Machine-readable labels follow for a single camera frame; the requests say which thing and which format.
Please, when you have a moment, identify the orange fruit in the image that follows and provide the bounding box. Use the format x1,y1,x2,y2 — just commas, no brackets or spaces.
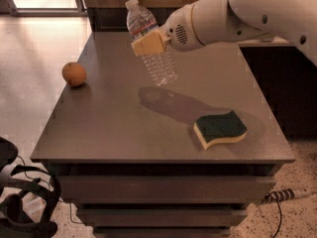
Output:
61,62,86,87

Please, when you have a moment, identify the green and yellow sponge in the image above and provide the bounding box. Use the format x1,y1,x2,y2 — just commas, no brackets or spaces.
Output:
193,111,247,150

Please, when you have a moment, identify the clear plastic water bottle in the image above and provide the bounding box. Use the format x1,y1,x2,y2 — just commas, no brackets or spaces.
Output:
126,0,178,86

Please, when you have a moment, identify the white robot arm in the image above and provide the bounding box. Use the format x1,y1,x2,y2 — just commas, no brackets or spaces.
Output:
132,0,317,64

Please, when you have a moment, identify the black headset with straps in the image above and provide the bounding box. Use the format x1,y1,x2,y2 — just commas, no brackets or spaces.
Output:
0,138,61,238

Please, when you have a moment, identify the thin black cable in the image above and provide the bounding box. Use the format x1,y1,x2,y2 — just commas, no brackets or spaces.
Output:
271,200,283,238

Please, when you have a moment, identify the striped cable plug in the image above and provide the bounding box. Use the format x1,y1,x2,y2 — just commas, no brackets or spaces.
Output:
264,188,311,203

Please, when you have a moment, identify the grey drawer cabinet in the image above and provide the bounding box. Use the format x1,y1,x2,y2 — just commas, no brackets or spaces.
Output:
32,33,294,238

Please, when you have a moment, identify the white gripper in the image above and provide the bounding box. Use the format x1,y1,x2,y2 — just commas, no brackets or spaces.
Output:
131,4,202,57

